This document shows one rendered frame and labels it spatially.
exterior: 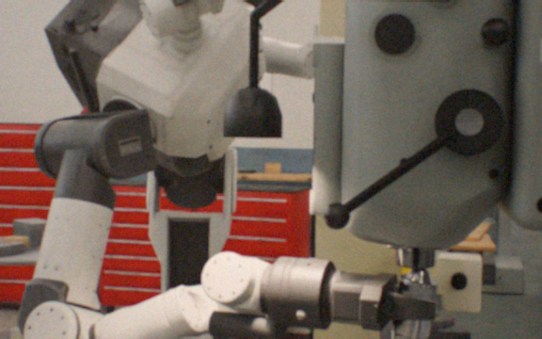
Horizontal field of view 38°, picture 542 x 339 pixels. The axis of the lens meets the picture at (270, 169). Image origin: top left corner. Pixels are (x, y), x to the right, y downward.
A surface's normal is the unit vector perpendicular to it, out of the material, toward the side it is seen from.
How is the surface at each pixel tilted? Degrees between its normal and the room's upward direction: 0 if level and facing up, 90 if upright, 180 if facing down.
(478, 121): 90
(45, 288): 70
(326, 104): 90
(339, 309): 90
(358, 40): 90
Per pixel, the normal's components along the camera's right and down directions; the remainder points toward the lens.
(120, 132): 0.83, -0.01
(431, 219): -0.17, 0.51
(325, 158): -0.18, 0.05
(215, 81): 0.62, -0.03
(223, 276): -0.31, -0.33
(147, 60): 0.02, -0.49
